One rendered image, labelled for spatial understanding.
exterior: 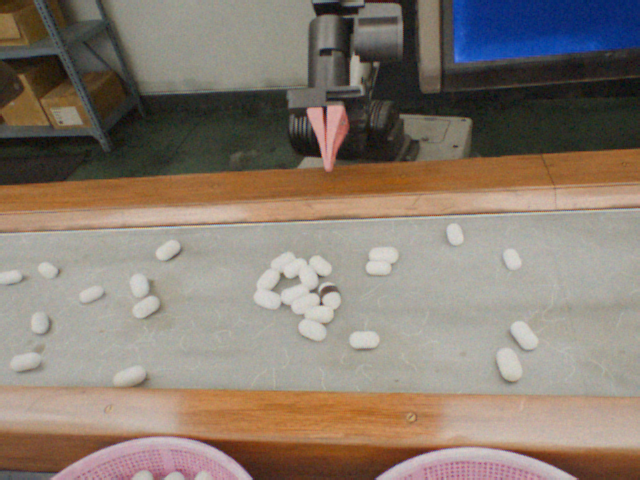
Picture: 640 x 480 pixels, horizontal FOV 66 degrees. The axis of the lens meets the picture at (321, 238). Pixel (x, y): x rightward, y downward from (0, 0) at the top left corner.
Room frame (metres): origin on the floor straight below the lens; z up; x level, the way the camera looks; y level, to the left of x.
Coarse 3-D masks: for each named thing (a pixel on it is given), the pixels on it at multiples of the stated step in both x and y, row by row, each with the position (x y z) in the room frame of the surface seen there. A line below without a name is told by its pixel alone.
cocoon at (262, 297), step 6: (258, 294) 0.44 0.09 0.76; (264, 294) 0.44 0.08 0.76; (270, 294) 0.43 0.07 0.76; (276, 294) 0.44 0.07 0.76; (258, 300) 0.43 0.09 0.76; (264, 300) 0.43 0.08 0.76; (270, 300) 0.43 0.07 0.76; (276, 300) 0.43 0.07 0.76; (264, 306) 0.43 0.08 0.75; (270, 306) 0.42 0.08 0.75; (276, 306) 0.42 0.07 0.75
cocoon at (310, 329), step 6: (300, 324) 0.38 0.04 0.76; (306, 324) 0.38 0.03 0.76; (312, 324) 0.38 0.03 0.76; (318, 324) 0.38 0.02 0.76; (300, 330) 0.38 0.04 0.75; (306, 330) 0.37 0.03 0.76; (312, 330) 0.37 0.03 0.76; (318, 330) 0.37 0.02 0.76; (324, 330) 0.37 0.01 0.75; (306, 336) 0.37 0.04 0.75; (312, 336) 0.37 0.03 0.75; (318, 336) 0.36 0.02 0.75; (324, 336) 0.37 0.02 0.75
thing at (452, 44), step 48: (432, 0) 0.34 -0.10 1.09; (480, 0) 0.33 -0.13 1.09; (528, 0) 0.32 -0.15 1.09; (576, 0) 0.31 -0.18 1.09; (624, 0) 0.31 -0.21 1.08; (432, 48) 0.32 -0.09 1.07; (480, 48) 0.31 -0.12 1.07; (528, 48) 0.31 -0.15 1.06; (576, 48) 0.30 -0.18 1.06; (624, 48) 0.29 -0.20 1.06
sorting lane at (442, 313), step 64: (0, 256) 0.64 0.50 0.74; (64, 256) 0.61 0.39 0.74; (128, 256) 0.59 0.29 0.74; (192, 256) 0.56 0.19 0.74; (256, 256) 0.53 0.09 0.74; (448, 256) 0.47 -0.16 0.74; (576, 256) 0.43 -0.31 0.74; (0, 320) 0.50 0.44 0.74; (64, 320) 0.47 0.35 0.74; (128, 320) 0.45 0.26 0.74; (192, 320) 0.43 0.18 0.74; (256, 320) 0.42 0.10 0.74; (384, 320) 0.38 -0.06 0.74; (448, 320) 0.36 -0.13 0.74; (512, 320) 0.35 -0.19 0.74; (576, 320) 0.33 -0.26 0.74; (0, 384) 0.39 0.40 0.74; (64, 384) 0.37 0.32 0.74; (192, 384) 0.34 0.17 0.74; (256, 384) 0.32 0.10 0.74; (320, 384) 0.31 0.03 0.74; (384, 384) 0.30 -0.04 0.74; (448, 384) 0.28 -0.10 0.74; (512, 384) 0.27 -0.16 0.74; (576, 384) 0.26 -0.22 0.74
